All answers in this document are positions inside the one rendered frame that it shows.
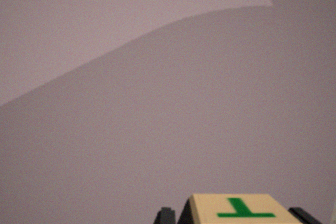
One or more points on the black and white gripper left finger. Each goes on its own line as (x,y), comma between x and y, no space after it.
(167,216)

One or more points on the tan letter block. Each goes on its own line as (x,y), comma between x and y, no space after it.
(237,209)

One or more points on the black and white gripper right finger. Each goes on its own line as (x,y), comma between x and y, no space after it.
(303,216)

